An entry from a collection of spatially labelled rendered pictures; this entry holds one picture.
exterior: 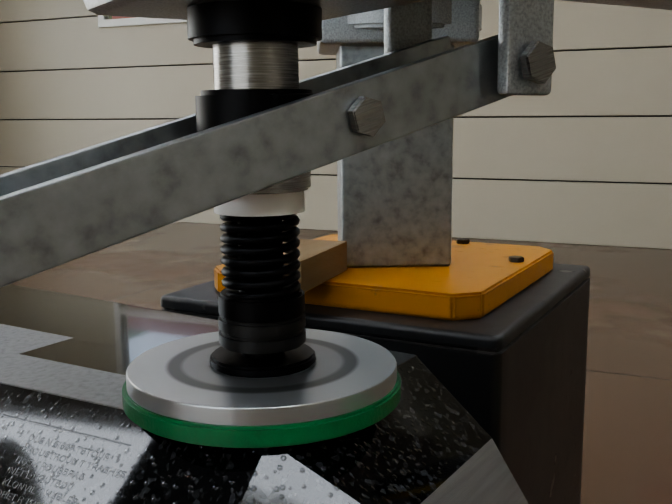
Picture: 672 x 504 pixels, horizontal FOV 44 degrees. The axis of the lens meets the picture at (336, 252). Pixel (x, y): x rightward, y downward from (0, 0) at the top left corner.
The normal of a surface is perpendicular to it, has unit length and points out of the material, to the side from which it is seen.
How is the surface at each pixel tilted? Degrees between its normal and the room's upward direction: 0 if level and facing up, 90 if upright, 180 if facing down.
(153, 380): 0
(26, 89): 90
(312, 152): 90
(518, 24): 90
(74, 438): 45
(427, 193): 90
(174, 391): 0
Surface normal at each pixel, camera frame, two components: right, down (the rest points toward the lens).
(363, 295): -0.47, 0.15
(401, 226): 0.03, 0.17
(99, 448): -0.35, -0.59
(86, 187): 0.53, 0.14
